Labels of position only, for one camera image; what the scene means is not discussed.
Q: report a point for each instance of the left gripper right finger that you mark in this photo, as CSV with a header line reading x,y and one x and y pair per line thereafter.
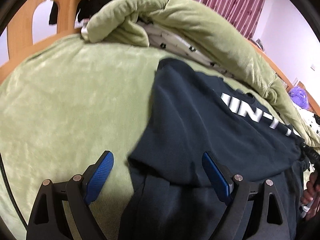
x,y
253,210

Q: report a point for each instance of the purple plush toy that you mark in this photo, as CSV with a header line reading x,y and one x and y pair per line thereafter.
x,y
299,96

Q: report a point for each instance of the dark navy sweatshirt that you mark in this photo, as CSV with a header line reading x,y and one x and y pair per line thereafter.
x,y
193,113

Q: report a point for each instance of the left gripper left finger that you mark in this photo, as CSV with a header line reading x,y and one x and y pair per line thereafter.
x,y
48,219

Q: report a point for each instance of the green folded quilt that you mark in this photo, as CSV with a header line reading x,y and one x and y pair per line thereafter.
x,y
210,34

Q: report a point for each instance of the green plush bed sheet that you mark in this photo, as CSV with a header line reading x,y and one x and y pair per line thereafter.
x,y
64,106

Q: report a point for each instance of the wooden bed frame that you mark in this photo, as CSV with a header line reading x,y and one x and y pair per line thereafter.
x,y
18,20

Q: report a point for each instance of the white floral quilt lining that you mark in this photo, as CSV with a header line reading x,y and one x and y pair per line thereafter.
x,y
180,45

